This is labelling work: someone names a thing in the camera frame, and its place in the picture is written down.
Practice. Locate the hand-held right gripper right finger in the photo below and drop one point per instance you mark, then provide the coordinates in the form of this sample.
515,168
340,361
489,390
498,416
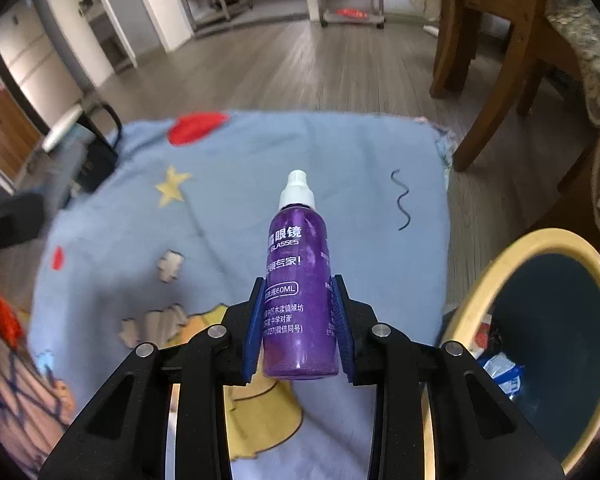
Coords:
341,330

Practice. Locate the black mug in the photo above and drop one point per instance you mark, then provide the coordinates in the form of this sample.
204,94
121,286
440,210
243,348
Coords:
97,160

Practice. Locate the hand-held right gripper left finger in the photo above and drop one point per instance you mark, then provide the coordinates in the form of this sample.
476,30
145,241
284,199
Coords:
252,330

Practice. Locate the white fridge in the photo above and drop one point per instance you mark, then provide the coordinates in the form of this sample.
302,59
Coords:
35,60

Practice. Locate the red plastic item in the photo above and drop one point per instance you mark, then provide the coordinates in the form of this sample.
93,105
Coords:
352,13

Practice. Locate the purple spray bottle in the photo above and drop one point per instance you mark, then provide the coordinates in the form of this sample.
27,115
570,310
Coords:
295,260

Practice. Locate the wooden chair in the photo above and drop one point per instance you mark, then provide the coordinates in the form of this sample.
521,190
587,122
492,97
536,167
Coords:
500,85

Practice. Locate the blue bin with yellow rim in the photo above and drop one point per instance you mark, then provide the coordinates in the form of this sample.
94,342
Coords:
555,310

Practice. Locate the blue printed blanket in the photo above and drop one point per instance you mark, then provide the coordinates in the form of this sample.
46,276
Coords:
330,160

